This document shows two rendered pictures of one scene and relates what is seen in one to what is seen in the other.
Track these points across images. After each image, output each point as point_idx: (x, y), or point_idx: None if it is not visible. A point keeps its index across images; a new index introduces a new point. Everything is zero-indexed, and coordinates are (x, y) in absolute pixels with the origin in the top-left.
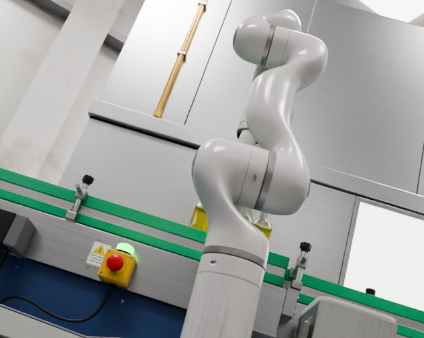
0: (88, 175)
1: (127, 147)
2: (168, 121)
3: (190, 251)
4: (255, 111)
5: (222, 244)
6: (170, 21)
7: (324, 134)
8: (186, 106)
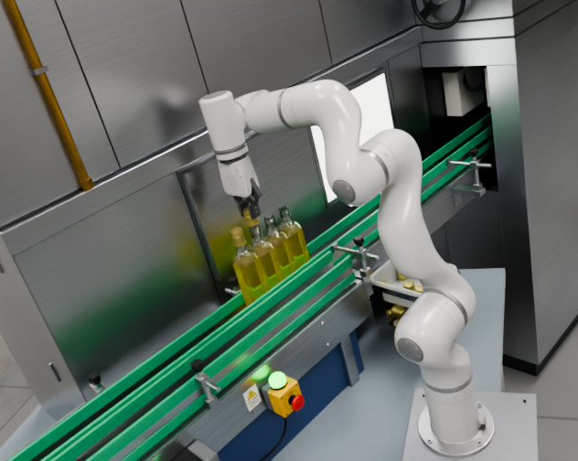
0: (198, 363)
1: (89, 246)
2: (108, 181)
3: (296, 321)
4: (422, 272)
5: (459, 384)
6: None
7: (245, 58)
8: (103, 140)
